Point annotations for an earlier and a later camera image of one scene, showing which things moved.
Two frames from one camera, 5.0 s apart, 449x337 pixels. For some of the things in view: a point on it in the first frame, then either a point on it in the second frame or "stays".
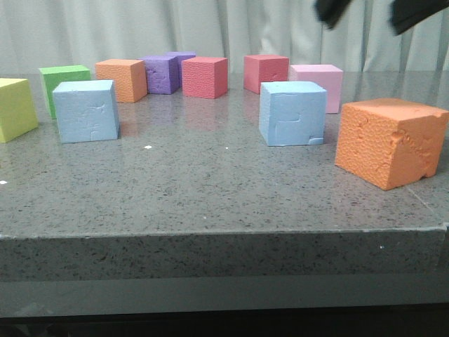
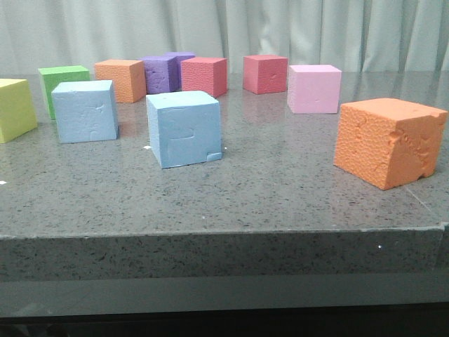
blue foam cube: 292,113 → 184,127
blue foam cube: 86,111 stays
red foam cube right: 259,69 stays
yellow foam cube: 17,113 stays
